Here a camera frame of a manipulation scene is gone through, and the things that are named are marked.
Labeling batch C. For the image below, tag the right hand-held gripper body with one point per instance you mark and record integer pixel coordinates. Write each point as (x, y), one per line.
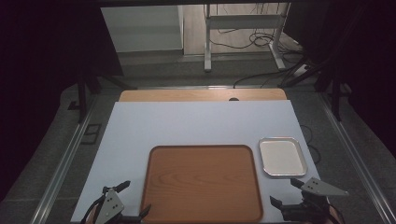
(312, 203)

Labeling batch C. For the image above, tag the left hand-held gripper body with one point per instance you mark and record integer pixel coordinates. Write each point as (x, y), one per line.
(109, 203)

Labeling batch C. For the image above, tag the person's right hand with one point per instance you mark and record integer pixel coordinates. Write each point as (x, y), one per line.
(334, 216)

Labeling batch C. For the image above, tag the small metal tray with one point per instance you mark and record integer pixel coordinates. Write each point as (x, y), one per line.
(282, 157)

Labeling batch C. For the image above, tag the brown wooden tray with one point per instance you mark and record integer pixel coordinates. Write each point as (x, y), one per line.
(202, 183)

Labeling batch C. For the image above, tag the white table sheet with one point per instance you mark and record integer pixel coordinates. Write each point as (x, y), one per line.
(186, 124)

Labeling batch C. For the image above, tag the black metal stand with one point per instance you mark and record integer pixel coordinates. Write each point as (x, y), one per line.
(335, 96)
(82, 96)

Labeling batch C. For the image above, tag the black table grommet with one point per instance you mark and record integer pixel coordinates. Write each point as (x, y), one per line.
(233, 99)

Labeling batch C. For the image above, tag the white power strip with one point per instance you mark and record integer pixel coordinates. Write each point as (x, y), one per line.
(300, 70)

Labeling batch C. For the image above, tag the wooden table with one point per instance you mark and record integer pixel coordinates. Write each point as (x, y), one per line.
(186, 94)

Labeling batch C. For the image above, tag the white cabinet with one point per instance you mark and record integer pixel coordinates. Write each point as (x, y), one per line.
(146, 28)

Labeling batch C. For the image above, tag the aluminium floor rail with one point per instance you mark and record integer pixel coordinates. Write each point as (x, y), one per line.
(65, 165)
(355, 155)

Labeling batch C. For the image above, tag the black floor frame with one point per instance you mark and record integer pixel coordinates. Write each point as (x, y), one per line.
(92, 133)

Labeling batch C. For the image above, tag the white desk frame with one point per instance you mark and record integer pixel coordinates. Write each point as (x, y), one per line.
(243, 21)

